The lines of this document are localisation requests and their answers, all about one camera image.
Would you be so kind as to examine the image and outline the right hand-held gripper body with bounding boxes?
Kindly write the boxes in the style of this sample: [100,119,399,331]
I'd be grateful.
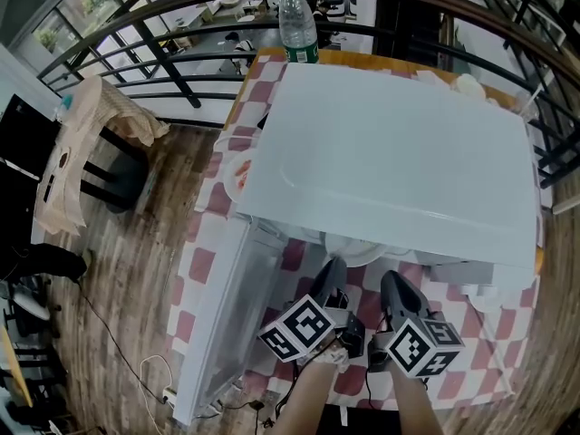
[367,317,466,379]

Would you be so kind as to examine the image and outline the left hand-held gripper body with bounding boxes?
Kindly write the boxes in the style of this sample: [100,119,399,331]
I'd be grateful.
[256,289,366,364]

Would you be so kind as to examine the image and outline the white noodle plate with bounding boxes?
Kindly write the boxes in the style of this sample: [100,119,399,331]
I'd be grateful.
[324,233,386,269]

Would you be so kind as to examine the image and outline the white microwave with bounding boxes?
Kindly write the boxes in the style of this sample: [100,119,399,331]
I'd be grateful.
[174,61,543,430]

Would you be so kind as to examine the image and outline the person's left forearm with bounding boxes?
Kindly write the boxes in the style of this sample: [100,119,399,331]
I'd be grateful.
[266,359,340,435]

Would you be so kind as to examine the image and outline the person's right forearm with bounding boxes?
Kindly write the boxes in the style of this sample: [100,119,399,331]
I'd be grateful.
[390,364,448,435]

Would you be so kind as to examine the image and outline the person's left hand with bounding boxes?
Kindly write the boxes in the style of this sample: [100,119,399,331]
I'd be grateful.
[312,345,350,372]

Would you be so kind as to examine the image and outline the red checkered tablecloth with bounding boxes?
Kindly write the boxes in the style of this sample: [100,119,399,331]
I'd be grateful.
[165,50,545,411]

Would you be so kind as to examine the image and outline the person's black trousers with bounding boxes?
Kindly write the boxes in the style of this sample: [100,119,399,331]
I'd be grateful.
[319,403,402,435]

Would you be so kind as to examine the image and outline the plate of red food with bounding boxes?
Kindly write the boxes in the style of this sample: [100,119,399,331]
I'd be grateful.
[223,150,256,204]

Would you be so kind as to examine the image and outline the white crumpled napkin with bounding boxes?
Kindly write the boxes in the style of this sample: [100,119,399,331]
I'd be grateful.
[416,69,489,104]

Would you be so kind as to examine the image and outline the clear plastic water bottle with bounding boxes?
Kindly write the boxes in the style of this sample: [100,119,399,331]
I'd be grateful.
[277,0,321,65]

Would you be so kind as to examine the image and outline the black railing with wooden handrail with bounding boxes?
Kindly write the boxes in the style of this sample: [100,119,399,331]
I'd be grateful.
[35,0,580,189]

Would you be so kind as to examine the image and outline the dark stairway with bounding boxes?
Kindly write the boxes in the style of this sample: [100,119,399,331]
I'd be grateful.
[375,0,454,74]

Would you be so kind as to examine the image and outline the yellow wooden board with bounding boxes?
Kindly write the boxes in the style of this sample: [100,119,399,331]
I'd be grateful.
[0,324,34,408]

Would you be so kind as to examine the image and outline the small bottle with teal cap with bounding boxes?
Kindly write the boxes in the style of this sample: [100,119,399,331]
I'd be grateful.
[54,93,76,121]

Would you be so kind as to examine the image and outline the large black screen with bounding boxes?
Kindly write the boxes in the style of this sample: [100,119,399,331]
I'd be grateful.
[0,92,63,248]

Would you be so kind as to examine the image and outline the black floor cable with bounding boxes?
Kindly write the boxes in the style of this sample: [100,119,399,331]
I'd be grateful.
[212,396,291,435]
[79,283,171,401]

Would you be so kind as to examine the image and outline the white floor cable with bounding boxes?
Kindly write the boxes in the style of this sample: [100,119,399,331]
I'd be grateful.
[139,354,176,425]

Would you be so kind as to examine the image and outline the black chair frame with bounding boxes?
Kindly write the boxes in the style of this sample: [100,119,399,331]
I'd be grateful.
[0,274,69,425]

